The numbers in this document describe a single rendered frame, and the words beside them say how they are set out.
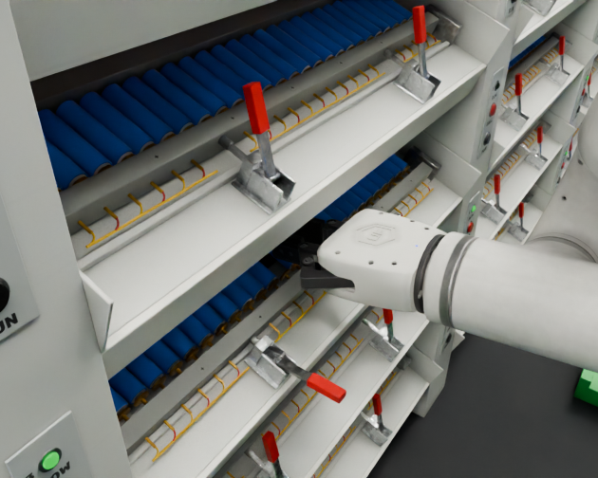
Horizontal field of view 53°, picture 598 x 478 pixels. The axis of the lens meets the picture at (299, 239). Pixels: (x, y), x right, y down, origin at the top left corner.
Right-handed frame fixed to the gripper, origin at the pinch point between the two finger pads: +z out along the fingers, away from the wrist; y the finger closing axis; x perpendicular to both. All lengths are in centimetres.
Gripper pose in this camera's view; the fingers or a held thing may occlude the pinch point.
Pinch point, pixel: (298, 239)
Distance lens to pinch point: 63.2
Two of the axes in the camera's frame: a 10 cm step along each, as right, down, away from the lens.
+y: -5.7, 4.7, -6.8
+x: 1.1, 8.6, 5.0
